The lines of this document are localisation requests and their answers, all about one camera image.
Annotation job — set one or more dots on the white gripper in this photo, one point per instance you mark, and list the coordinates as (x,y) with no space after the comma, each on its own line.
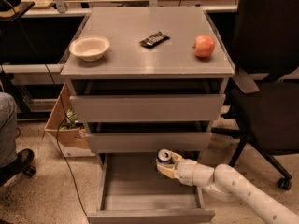
(186,171)

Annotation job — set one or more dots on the blue pepsi can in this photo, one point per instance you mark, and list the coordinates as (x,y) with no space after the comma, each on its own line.
(164,157)

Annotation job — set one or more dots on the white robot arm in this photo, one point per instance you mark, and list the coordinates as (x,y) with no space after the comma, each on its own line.
(224,183)

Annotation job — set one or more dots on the grey open bottom drawer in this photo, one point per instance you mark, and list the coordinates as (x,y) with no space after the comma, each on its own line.
(131,191)

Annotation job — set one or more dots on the grey middle drawer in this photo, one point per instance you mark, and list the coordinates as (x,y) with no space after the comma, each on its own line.
(147,142)

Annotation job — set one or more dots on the grey drawer cabinet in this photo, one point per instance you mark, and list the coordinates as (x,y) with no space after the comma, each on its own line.
(170,68)

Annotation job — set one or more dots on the grey top drawer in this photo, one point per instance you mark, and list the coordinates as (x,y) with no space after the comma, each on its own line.
(147,108)

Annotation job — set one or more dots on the cardboard box on floor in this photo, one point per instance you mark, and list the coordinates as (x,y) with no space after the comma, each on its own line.
(64,132)

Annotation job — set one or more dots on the red apple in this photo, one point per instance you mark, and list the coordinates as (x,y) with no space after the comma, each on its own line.
(204,46)

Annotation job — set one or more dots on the black snack bar wrapper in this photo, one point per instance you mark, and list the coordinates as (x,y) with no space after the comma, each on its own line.
(154,40)

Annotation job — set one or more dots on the white paper bowl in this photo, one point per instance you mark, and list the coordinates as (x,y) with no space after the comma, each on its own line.
(89,48)

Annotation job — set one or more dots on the black shoe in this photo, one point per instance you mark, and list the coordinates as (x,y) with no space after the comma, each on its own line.
(21,164)

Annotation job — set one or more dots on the person leg in jeans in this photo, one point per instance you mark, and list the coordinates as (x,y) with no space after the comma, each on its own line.
(8,123)

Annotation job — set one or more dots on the black office chair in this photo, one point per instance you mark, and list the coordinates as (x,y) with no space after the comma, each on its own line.
(265,48)

